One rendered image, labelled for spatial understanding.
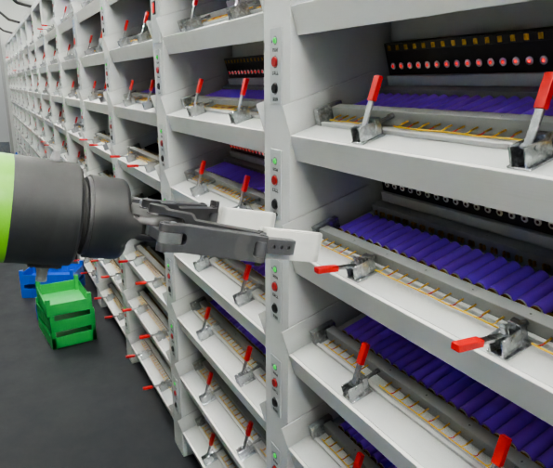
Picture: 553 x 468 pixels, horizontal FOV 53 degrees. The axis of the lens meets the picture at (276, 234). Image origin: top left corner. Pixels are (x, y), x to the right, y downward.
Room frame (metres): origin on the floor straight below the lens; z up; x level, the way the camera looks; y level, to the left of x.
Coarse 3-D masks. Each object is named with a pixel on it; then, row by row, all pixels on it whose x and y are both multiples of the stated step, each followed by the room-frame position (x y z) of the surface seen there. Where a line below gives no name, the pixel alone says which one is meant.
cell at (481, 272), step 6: (498, 258) 0.69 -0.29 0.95; (504, 258) 0.69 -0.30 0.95; (486, 264) 0.69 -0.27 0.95; (492, 264) 0.68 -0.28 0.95; (498, 264) 0.68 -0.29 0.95; (504, 264) 0.69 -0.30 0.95; (480, 270) 0.67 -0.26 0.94; (486, 270) 0.67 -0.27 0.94; (492, 270) 0.68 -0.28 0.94; (468, 276) 0.67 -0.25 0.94; (474, 276) 0.67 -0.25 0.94; (480, 276) 0.67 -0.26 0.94; (474, 282) 0.66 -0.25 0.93
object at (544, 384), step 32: (352, 192) 0.99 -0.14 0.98; (384, 192) 0.97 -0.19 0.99; (288, 224) 0.92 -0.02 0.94; (320, 224) 0.94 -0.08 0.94; (480, 224) 0.78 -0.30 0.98; (320, 256) 0.87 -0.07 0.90; (352, 288) 0.76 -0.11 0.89; (384, 288) 0.73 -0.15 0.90; (416, 288) 0.71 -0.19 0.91; (384, 320) 0.71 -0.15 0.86; (416, 320) 0.64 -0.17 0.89; (448, 320) 0.62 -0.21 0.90; (480, 320) 0.60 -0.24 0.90; (448, 352) 0.60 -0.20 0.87; (480, 352) 0.55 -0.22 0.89; (544, 352) 0.52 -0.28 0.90; (512, 384) 0.51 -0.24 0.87; (544, 384) 0.48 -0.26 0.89; (544, 416) 0.48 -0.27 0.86
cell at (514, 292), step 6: (540, 270) 0.64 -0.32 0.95; (534, 276) 0.63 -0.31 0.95; (540, 276) 0.63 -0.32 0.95; (546, 276) 0.63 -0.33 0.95; (522, 282) 0.62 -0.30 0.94; (528, 282) 0.62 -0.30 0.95; (534, 282) 0.62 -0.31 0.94; (540, 282) 0.63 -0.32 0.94; (510, 288) 0.62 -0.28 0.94; (516, 288) 0.62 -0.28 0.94; (522, 288) 0.62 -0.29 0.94; (528, 288) 0.62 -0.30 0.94; (510, 294) 0.61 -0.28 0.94; (516, 294) 0.61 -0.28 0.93
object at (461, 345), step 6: (504, 330) 0.53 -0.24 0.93; (474, 336) 0.53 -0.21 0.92; (486, 336) 0.53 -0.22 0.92; (492, 336) 0.53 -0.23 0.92; (498, 336) 0.53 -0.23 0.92; (504, 336) 0.53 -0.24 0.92; (456, 342) 0.51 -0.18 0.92; (462, 342) 0.51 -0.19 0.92; (468, 342) 0.51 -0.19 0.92; (474, 342) 0.51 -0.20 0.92; (480, 342) 0.51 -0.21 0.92; (486, 342) 0.52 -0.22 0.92; (492, 342) 0.52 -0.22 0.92; (456, 348) 0.50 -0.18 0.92; (462, 348) 0.50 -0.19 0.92; (468, 348) 0.51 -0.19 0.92; (474, 348) 0.51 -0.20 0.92
